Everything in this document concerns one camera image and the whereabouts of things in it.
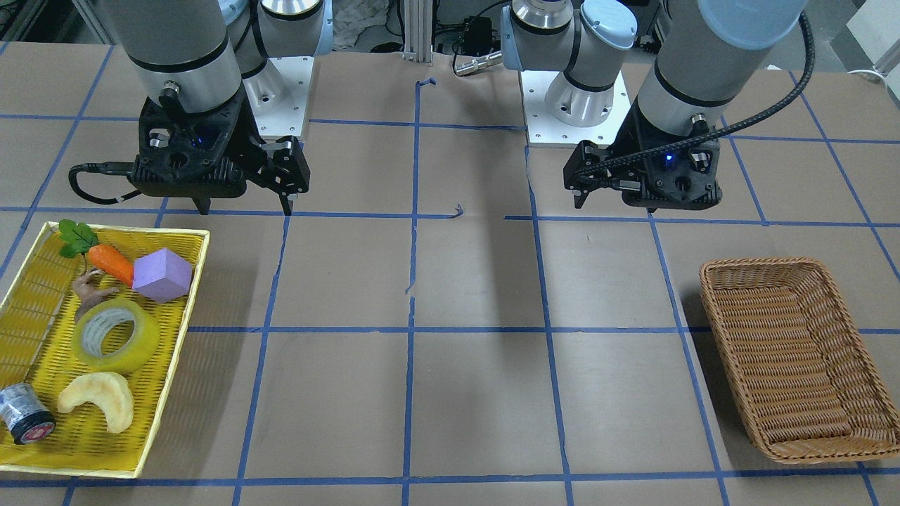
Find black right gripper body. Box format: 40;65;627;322
131;90;311;197

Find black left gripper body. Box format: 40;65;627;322
565;105;724;211

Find yellow clear tape roll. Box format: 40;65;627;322
72;298;161;375

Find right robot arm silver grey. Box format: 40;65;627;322
70;1;333;215

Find purple foam cube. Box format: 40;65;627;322
131;249;193;304

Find orange toy carrot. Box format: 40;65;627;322
58;220;134;287

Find silver metal cylinder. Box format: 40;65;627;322
452;51;503;77

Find black power adapter box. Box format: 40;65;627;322
458;16;493;56

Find yellow woven plastic tray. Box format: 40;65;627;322
1;221;211;479

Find beige toy croissant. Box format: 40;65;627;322
56;372;133;434

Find brown wicker basket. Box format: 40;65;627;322
700;257;899;465

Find small black grey can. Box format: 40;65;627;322
1;382;57;445

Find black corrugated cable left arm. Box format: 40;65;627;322
578;13;815;185

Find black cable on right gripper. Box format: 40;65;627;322
68;162;141;206

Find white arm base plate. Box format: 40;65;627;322
243;56;315;141
520;71;631;148

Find aluminium profile post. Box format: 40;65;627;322
398;0;434;66

